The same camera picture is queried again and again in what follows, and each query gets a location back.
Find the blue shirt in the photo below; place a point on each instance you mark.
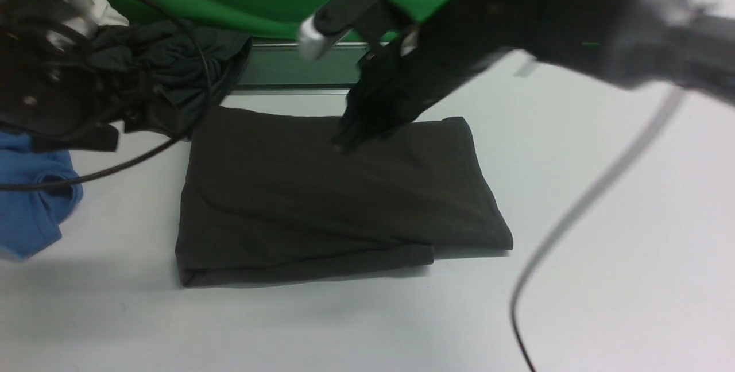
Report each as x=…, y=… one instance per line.
x=30, y=220

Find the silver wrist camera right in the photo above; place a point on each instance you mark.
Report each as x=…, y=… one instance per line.
x=332, y=22

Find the silver table cable tray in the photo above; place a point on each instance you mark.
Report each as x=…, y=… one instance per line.
x=277, y=67

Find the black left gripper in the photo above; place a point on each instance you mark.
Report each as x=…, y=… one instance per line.
x=51, y=93

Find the dark teal shirt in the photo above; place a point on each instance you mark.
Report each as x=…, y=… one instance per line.
x=188, y=69

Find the white shirt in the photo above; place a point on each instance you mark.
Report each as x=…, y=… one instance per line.
x=78, y=14

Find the dark gray long-sleeve top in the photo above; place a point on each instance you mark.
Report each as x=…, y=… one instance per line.
x=267, y=200

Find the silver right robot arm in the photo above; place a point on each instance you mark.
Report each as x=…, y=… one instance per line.
x=625, y=43

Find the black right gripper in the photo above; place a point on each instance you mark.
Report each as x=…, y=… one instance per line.
x=411, y=66

